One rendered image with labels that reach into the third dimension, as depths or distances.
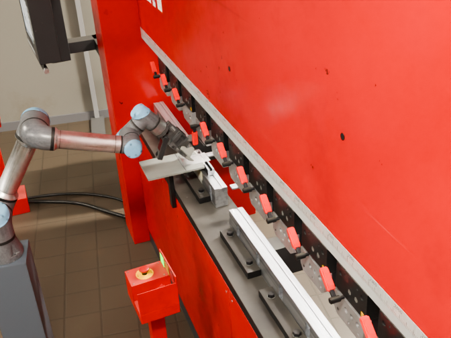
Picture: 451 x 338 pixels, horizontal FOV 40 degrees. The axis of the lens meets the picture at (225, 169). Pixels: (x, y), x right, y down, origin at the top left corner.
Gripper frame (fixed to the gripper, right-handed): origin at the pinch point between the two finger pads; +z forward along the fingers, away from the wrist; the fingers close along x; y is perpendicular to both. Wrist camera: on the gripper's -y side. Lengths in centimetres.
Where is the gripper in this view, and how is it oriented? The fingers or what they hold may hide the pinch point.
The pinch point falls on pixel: (188, 157)
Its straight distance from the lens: 281.8
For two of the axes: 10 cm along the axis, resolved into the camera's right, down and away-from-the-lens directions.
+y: 6.8, -7.2, -1.0
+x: -3.5, -4.5, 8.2
